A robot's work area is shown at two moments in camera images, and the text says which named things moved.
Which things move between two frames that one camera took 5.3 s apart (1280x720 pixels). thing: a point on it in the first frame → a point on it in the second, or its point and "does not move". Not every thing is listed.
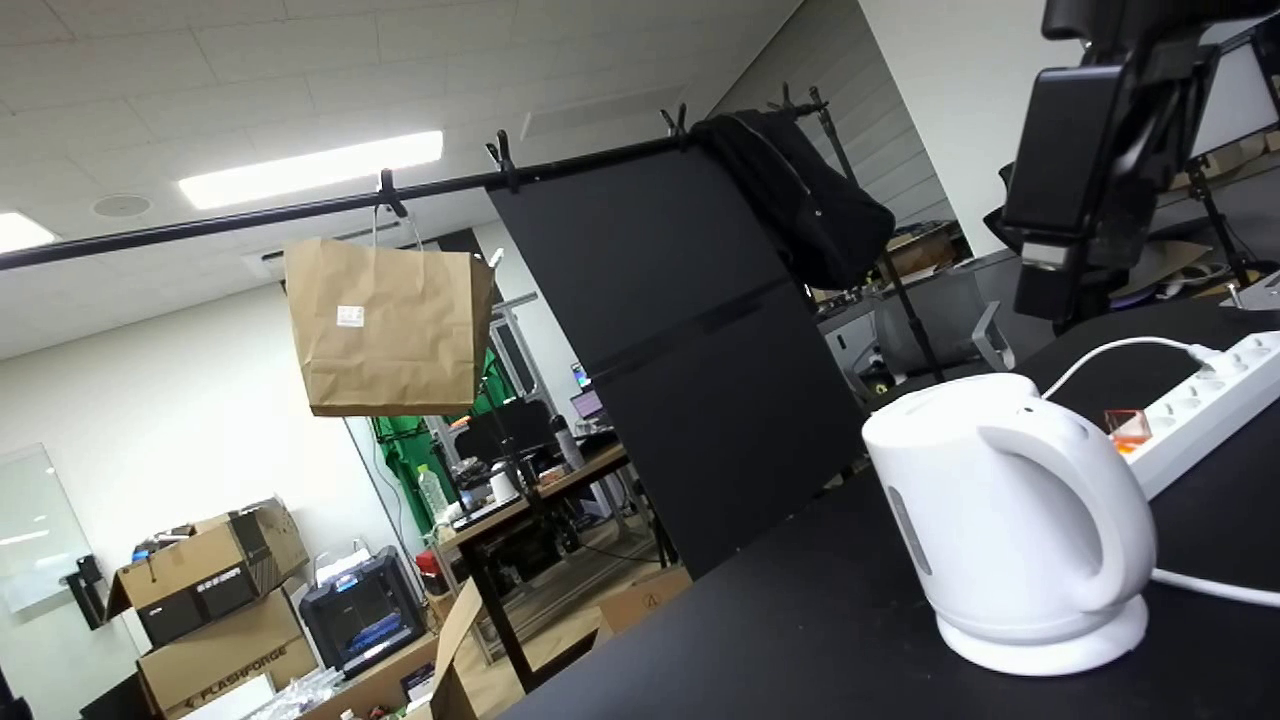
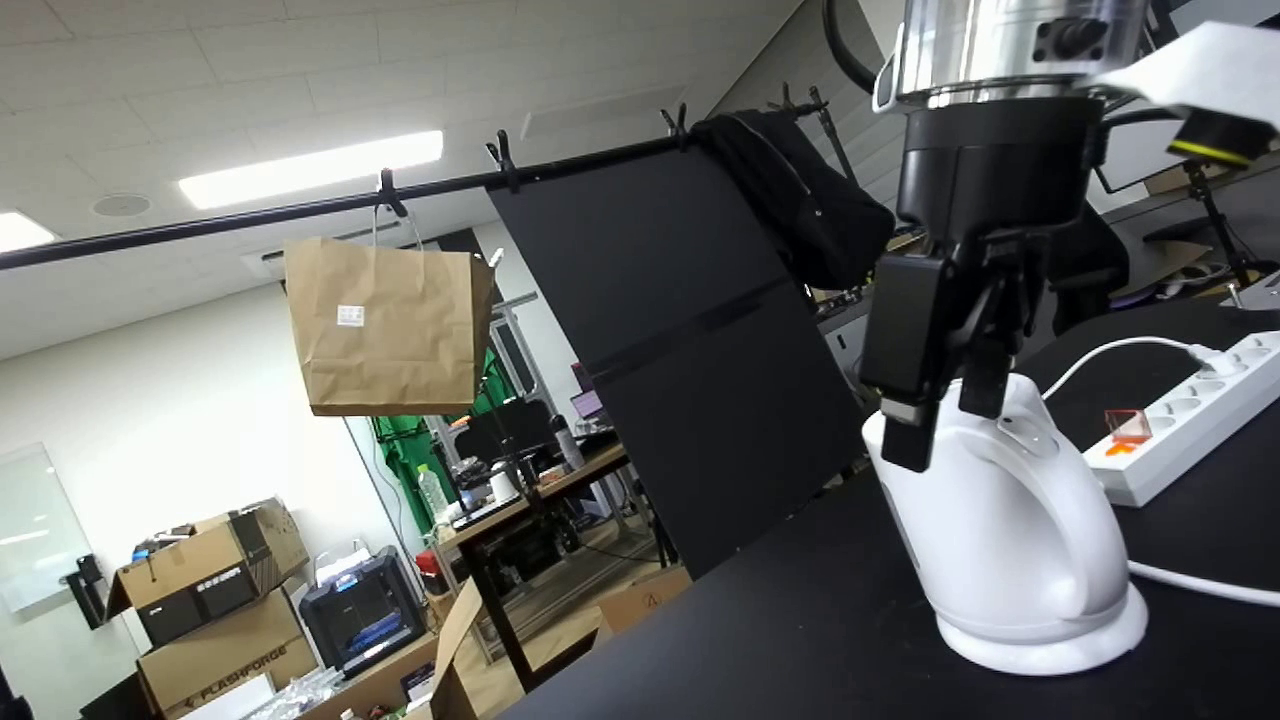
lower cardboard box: x=228 y=657 does not move
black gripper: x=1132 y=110 → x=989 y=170
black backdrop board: x=703 y=336 does not move
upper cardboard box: x=209 y=568 does not move
